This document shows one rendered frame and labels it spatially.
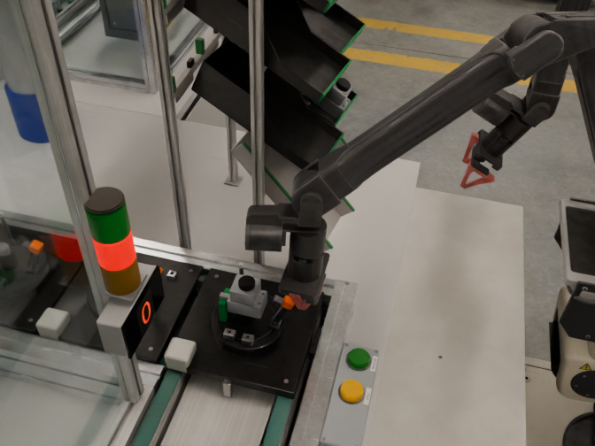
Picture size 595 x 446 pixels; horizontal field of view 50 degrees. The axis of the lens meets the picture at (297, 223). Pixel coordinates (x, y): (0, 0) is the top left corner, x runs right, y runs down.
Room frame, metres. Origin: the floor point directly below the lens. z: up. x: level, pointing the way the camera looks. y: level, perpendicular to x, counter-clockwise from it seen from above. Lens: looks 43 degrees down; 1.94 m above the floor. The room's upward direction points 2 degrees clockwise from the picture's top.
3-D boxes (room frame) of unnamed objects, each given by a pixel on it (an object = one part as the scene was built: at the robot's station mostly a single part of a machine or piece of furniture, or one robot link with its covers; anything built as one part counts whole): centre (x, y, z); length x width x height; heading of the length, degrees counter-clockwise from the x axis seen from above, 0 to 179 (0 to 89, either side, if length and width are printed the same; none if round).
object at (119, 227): (0.59, 0.24, 1.38); 0.05 x 0.05 x 0.05
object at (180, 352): (0.68, 0.20, 0.97); 0.05 x 0.05 x 0.04; 77
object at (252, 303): (0.75, 0.09, 1.06); 0.08 x 0.04 x 0.07; 78
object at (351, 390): (0.62, -0.11, 0.96); 0.04 x 0.04 x 0.02
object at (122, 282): (0.59, 0.24, 1.28); 0.05 x 0.05 x 0.05
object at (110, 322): (0.59, 0.24, 1.29); 0.12 x 0.05 x 0.25; 167
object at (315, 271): (0.73, -0.02, 1.17); 0.10 x 0.07 x 0.07; 167
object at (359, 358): (0.69, -0.12, 0.96); 0.04 x 0.04 x 0.02
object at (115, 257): (0.59, 0.24, 1.33); 0.05 x 0.05 x 0.05
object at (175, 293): (0.81, 0.33, 1.01); 0.24 x 0.24 x 0.13; 77
